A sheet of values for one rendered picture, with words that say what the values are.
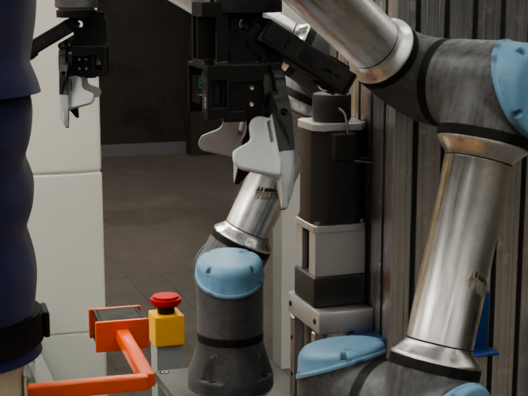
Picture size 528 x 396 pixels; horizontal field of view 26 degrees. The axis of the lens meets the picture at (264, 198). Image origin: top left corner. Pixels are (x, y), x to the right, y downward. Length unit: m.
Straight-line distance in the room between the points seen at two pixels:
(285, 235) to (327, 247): 3.36
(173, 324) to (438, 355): 1.25
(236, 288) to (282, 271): 3.18
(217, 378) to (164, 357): 0.63
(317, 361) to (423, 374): 0.15
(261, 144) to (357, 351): 0.46
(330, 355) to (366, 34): 0.41
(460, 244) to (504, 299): 0.37
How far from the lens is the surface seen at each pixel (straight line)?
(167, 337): 2.58
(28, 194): 1.46
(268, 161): 1.09
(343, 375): 1.48
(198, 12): 1.12
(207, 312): 1.96
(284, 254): 5.09
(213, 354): 1.97
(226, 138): 1.20
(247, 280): 1.94
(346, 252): 1.73
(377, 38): 1.44
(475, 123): 1.41
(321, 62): 1.14
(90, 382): 1.62
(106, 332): 1.84
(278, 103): 1.10
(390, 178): 1.65
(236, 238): 2.06
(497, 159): 1.43
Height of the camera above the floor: 1.74
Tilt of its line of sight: 11 degrees down
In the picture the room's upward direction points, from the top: straight up
